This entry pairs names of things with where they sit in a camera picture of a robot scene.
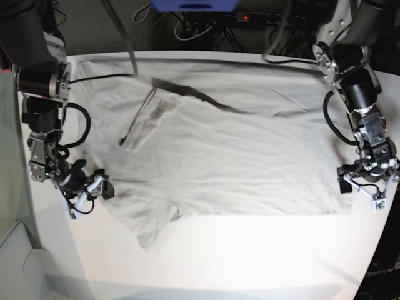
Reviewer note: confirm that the grey side table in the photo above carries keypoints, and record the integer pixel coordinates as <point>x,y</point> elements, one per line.
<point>23,268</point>

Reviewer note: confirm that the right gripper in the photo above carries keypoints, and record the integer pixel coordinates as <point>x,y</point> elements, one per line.
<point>104,188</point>

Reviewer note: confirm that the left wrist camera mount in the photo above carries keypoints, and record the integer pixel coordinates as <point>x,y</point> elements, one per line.
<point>372,187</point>

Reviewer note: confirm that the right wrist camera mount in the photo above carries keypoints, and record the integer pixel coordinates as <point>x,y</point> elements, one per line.
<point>81,202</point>

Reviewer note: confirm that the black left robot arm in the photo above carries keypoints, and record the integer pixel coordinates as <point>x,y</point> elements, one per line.
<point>342,50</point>

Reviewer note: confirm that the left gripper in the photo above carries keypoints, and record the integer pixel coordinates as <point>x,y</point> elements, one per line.
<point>345,186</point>

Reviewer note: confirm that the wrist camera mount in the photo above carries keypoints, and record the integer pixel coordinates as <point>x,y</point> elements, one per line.
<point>372,187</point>
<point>81,202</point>

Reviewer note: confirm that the grey t-shirt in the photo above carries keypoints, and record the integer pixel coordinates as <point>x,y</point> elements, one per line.
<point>196,138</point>

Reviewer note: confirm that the black power strip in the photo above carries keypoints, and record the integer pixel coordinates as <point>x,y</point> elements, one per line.
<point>268,19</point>

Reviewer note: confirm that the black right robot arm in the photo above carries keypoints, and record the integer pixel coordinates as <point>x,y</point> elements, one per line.
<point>32,44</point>

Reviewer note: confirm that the blue box at top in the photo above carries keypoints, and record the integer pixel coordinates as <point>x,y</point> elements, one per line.
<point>194,5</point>

